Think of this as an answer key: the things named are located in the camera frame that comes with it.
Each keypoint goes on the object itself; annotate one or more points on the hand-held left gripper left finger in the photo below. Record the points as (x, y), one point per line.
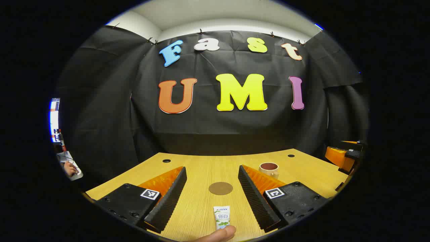
(169, 198)

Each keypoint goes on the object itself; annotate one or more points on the white toothpaste tube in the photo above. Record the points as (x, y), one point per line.
(222, 216)

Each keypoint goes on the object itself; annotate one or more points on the white side table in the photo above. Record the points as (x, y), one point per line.
(69, 158)

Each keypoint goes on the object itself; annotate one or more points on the beige cup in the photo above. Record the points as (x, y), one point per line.
(272, 173)

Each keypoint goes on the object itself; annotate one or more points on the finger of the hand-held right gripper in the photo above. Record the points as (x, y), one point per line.
(337, 158)
(354, 154)

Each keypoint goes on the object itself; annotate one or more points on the black backdrop cloth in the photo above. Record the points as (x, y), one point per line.
(208, 127)

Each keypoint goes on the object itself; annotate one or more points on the wooden desktop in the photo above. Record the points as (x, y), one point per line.
(201, 174)

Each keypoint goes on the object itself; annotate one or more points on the computer monitor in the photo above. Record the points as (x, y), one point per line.
(54, 119)

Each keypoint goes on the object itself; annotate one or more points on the brown round coaster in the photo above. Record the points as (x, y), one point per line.
(220, 188)

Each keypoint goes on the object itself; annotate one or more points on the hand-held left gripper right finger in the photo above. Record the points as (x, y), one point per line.
(255, 198)

